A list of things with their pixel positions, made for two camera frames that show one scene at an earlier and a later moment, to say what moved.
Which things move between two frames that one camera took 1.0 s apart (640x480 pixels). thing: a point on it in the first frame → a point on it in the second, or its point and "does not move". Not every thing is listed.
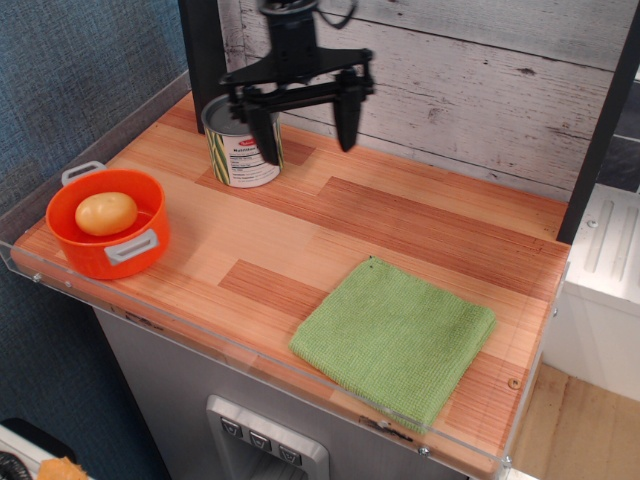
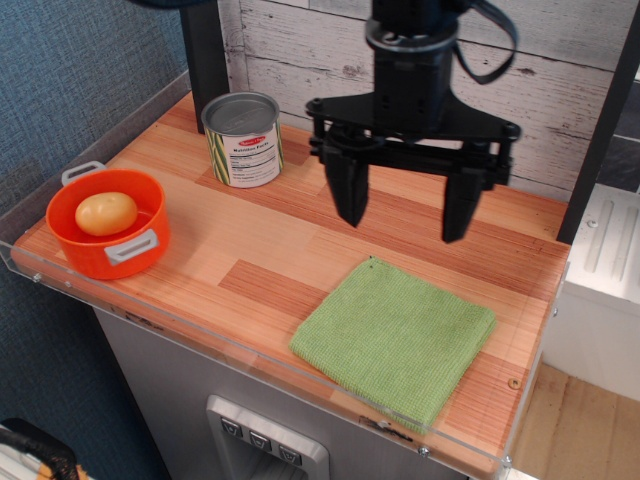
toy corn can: (234, 156) does not move
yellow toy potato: (106, 213) does not move
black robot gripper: (297, 70) → (412, 119)
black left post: (205, 52) does not move
